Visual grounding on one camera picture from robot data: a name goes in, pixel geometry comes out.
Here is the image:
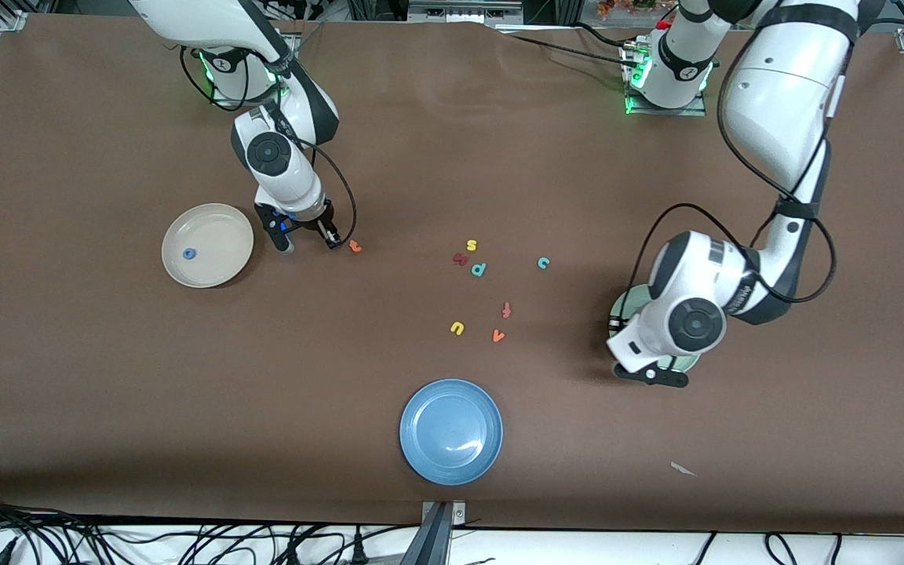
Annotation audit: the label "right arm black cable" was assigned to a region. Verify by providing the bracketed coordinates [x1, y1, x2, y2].
[179, 47, 358, 246]

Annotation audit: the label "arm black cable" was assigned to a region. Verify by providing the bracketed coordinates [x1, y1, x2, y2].
[629, 16, 837, 305]
[179, 47, 358, 246]

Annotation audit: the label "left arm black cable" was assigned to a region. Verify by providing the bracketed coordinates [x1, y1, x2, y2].
[629, 16, 837, 305]

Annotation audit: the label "light green plate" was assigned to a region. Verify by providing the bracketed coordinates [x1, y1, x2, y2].
[607, 286, 702, 376]

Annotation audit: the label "orange artificial leaves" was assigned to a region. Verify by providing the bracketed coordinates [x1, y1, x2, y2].
[597, 0, 657, 20]

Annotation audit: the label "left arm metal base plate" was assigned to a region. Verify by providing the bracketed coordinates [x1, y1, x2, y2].
[622, 39, 709, 118]

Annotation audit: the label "grey power strip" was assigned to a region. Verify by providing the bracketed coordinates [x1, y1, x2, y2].
[407, 0, 523, 24]

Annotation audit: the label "thin black table cable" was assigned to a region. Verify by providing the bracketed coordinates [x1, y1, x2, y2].
[499, 30, 641, 71]
[574, 22, 643, 48]

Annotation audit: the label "beige brown plate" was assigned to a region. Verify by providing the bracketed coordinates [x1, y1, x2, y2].
[161, 203, 255, 289]

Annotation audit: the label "blue plate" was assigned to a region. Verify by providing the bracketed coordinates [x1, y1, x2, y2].
[399, 379, 504, 487]

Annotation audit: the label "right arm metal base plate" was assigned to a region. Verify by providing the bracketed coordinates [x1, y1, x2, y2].
[210, 47, 297, 108]

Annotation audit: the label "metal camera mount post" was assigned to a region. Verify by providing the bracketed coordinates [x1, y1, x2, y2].
[399, 500, 468, 565]

